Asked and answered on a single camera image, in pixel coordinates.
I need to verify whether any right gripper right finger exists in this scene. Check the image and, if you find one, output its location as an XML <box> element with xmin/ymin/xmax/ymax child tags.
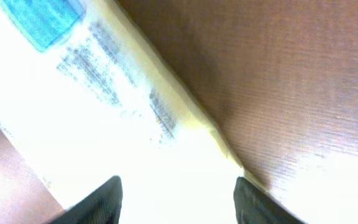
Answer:
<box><xmin>233</xmin><ymin>177</ymin><xmax>302</xmax><ymax>224</ymax></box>

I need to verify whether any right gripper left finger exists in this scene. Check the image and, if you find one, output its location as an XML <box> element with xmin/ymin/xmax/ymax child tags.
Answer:
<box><xmin>48</xmin><ymin>175</ymin><xmax>123</xmax><ymax>224</ymax></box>

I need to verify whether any beige snack bag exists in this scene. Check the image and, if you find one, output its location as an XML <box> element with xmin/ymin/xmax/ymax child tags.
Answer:
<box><xmin>0</xmin><ymin>1</ymin><xmax>252</xmax><ymax>223</ymax></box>

